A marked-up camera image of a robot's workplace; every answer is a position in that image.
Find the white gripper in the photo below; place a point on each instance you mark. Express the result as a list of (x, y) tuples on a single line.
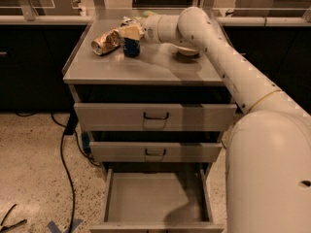
[(150, 29)]

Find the blue pepsi can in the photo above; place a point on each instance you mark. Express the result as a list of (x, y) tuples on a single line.
[(131, 48)]

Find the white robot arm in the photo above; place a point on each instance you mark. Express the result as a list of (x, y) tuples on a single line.
[(268, 159)]

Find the crushed gold can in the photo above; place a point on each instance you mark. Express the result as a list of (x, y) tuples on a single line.
[(106, 42)]

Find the grey drawer cabinet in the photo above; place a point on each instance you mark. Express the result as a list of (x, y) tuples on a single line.
[(155, 76)]

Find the top drawer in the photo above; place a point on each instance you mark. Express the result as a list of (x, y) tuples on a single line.
[(154, 117)]

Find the middle drawer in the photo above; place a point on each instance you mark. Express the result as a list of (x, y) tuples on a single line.
[(154, 152)]

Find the open bottom drawer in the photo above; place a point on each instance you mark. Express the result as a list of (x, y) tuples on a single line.
[(158, 201)]

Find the green chip bag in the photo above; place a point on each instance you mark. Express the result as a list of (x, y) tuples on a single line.
[(137, 19)]

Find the white bowl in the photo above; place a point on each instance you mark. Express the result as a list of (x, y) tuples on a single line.
[(183, 51)]

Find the blue tape cross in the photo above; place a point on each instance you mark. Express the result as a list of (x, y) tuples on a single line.
[(54, 228)]

